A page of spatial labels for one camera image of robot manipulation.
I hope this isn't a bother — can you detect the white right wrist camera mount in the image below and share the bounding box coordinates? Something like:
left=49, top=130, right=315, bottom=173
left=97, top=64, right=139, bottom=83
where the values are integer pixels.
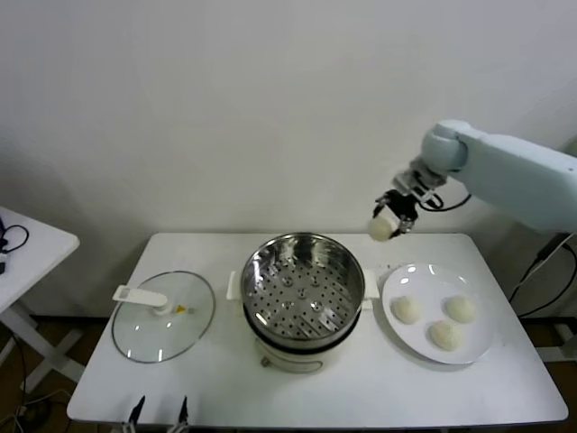
left=390, top=155, right=448, bottom=208

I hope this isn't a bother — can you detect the cream electric steamer pot base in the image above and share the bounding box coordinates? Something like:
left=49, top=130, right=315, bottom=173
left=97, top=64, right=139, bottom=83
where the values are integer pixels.
left=226, top=268, right=382, bottom=376

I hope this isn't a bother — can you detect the white steamed baozi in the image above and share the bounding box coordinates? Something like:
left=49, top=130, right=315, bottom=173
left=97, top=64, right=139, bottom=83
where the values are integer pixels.
left=368, top=215, right=400, bottom=242
left=444, top=295, right=478, bottom=324
left=426, top=318, right=466, bottom=351
left=389, top=296, right=424, bottom=325

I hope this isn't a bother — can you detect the black power cable with adapter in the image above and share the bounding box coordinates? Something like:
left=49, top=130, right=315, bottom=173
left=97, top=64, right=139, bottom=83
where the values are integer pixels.
left=508, top=232, right=577, bottom=319

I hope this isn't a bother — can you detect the white side table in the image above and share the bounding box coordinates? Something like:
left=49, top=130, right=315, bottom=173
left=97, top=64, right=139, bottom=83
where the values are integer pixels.
left=0, top=206, right=87, bottom=393

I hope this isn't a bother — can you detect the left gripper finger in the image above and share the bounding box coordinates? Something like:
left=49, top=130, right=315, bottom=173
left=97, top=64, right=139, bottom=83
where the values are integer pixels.
left=172, top=395, right=188, bottom=428
left=124, top=395, right=146, bottom=428

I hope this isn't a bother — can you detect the black cable on side table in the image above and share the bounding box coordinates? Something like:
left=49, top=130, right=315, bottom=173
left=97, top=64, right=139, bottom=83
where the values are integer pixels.
left=0, top=224, right=31, bottom=259

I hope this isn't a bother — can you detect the thin black floor cable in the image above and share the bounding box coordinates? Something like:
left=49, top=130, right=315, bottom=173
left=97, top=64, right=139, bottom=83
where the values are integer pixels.
left=8, top=333, right=28, bottom=394

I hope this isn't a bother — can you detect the white round plate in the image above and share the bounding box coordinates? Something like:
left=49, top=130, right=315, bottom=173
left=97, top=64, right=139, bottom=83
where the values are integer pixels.
left=381, top=263, right=493, bottom=365

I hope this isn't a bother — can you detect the perforated stainless steel steamer basket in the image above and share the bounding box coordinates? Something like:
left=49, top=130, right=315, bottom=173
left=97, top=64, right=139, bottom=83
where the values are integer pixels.
left=240, top=232, right=366, bottom=351

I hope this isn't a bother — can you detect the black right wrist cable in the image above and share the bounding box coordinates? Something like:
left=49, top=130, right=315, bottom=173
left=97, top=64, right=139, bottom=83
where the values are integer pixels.
left=418, top=191, right=472, bottom=212

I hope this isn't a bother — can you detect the glass lid with white handle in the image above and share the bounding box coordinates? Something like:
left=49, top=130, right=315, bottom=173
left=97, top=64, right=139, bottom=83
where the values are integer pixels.
left=111, top=270, right=217, bottom=364

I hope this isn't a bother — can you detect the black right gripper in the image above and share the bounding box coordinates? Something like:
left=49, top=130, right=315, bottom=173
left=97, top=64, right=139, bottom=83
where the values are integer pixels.
left=372, top=189, right=419, bottom=239

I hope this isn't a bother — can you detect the white floor cable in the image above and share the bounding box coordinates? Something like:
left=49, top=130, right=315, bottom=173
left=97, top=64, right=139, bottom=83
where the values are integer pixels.
left=15, top=390, right=69, bottom=428

